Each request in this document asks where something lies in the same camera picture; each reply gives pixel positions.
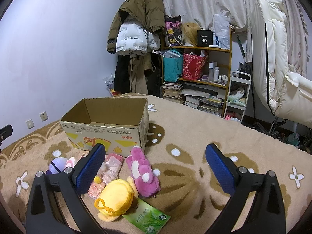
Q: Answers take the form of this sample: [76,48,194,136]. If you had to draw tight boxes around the purple plush toy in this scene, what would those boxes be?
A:
[46,157,78,175]

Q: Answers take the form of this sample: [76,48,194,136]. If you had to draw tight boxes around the wooden shelf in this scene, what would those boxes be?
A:
[161,27,232,119]

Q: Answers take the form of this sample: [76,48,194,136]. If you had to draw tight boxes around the cardboard box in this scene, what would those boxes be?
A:
[60,97,150,158]

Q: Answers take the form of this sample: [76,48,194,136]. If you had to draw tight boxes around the yellow plush duck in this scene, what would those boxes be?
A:
[95,177,139,222]

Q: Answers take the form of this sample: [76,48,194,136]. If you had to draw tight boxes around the teal bag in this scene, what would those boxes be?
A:
[163,49,184,82]

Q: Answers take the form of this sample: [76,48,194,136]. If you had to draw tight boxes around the black patterned tote bag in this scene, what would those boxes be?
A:
[164,15,183,47]

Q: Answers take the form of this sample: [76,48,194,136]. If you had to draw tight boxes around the black box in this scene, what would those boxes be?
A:
[197,30,213,47]

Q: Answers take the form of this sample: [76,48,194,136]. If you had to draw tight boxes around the white plastic bag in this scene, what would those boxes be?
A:
[213,14,231,49]

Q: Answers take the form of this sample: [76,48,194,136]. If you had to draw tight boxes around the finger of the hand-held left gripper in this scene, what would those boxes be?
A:
[0,124,13,152]

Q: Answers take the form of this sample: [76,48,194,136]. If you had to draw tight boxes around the clear bag of small things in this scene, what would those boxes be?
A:
[102,74,120,97]

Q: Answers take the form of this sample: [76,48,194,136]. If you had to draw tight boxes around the coats on rack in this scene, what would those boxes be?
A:
[106,0,166,54]

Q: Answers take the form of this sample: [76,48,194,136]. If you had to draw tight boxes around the cream padded chair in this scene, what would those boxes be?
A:
[250,0,312,127]

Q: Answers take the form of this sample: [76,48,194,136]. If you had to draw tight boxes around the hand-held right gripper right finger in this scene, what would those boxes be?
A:
[205,144,287,234]

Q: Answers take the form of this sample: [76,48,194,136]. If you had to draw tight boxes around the red patterned bag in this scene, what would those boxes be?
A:
[182,50,209,81]

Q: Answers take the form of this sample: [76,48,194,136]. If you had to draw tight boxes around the white trolley cart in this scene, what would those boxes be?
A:
[223,71,251,123]

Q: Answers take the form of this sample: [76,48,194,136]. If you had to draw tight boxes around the pink plastic packet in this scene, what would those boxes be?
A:
[105,153,124,186]
[87,182,106,200]

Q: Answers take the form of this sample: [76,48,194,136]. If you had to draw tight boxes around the beige hanging coat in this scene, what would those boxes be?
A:
[128,52,153,94]

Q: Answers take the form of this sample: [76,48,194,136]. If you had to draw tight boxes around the black hanging garment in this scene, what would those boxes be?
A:
[114,52,132,94]

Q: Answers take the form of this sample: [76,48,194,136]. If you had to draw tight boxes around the blonde wig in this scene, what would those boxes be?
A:
[180,22,203,47]

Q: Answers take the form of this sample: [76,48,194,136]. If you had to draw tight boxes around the green tissue pack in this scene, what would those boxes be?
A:
[122,197,171,233]

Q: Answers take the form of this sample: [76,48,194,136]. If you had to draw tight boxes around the stack of books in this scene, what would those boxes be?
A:
[162,82,226,117]

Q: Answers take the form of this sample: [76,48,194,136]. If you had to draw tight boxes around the white puffer jacket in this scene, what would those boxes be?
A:
[115,22,161,53]

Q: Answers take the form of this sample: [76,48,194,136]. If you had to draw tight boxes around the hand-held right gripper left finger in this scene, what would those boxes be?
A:
[26,143,106,234]

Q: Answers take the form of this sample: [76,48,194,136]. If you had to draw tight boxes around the pink plush toy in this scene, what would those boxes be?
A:
[125,146,161,198]

